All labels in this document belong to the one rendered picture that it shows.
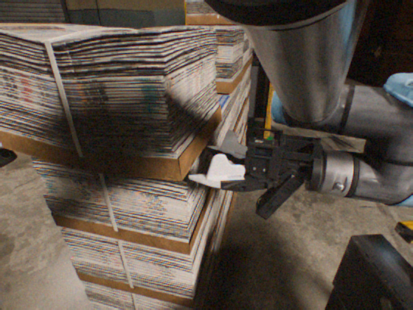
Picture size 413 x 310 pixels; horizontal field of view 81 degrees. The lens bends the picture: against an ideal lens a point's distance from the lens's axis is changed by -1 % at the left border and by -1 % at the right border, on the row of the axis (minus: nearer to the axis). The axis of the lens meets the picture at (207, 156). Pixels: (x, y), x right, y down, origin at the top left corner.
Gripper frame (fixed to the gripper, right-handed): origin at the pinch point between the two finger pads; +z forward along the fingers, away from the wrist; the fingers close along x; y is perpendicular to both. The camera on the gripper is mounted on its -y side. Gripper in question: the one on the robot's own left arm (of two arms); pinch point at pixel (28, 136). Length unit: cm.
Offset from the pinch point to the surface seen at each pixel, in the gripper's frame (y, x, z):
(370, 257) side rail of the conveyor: -5, -10, 69
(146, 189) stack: -7.0, -2.2, 30.7
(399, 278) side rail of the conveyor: -5, -12, 72
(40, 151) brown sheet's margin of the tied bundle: 1.2, -6.6, 11.3
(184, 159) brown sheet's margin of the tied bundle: 3.0, -4.5, 40.5
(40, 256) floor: -85, 21, -55
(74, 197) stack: -13.4, -2.4, 10.7
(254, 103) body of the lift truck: -42, 183, 35
